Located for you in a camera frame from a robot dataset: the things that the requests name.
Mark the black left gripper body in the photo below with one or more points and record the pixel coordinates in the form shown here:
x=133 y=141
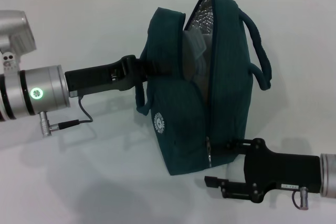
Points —
x=99 y=77

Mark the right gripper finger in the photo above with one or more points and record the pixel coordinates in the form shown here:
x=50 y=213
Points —
x=236 y=190
x=236 y=148

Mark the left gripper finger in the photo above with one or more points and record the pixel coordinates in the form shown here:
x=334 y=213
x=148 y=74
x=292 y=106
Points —
x=155 y=69

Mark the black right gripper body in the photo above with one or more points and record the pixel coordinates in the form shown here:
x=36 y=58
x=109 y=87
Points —
x=283 y=171

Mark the dark teal insulated bag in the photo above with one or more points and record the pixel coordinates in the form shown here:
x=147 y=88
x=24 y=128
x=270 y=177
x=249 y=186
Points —
x=231 y=77

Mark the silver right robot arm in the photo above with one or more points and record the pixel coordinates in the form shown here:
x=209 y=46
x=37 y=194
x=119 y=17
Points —
x=329 y=175

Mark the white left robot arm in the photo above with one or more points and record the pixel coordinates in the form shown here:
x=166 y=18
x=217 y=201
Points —
x=39 y=93

